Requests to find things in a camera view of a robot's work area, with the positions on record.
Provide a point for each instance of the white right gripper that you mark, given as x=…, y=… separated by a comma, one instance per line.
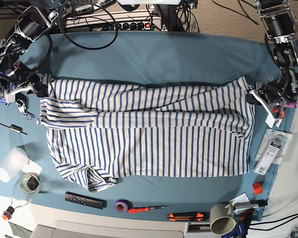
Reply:
x=34, y=84

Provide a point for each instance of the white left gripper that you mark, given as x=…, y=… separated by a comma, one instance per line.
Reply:
x=268, y=95

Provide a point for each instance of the blue white striped T-shirt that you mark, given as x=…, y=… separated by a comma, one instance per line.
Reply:
x=98, y=133

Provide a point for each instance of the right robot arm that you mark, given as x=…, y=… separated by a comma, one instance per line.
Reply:
x=36, y=21

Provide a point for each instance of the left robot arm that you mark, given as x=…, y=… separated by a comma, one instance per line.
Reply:
x=282, y=46

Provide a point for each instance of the red tape roll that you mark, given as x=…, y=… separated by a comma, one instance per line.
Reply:
x=278, y=112

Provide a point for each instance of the purple glue tube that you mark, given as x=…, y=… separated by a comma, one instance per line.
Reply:
x=291, y=104

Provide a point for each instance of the allen key with brass sleeve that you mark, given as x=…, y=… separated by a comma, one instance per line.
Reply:
x=14, y=128

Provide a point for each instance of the packaged item on card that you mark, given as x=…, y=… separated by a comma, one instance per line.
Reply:
x=272, y=150

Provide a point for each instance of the white paper cup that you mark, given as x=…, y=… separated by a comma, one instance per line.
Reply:
x=13, y=163

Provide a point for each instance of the teal table cloth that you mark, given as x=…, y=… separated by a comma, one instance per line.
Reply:
x=144, y=58

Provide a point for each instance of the small red cube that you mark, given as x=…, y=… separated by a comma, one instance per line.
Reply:
x=257, y=188

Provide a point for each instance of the clear glass bottle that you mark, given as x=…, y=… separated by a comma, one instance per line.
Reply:
x=23, y=192

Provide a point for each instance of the black marker pen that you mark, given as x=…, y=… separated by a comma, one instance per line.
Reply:
x=240, y=207

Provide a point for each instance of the black power strip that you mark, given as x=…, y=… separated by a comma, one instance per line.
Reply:
x=125, y=26

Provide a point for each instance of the grey ceramic mug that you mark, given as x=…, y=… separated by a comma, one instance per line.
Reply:
x=221, y=219

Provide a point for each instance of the black remote control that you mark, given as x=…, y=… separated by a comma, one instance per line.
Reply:
x=85, y=200

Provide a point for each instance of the blue black bar clamp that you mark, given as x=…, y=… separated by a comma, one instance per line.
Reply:
x=241, y=229

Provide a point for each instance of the orange black utility knife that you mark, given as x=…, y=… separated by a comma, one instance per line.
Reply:
x=190, y=216

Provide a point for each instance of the purple tape roll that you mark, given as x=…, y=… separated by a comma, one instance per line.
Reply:
x=122, y=205

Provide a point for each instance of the silver carabiner keychain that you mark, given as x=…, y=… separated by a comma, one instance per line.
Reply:
x=22, y=107

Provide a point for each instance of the orange handled screwdriver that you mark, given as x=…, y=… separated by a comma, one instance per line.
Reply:
x=144, y=209

